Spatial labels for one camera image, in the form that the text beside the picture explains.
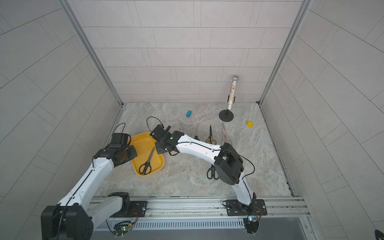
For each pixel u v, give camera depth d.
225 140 0.96
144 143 0.87
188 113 1.09
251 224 0.69
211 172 0.83
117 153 0.57
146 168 0.82
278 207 0.74
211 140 0.96
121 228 0.65
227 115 1.08
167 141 0.60
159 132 0.63
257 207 0.69
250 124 1.04
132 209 0.69
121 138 0.63
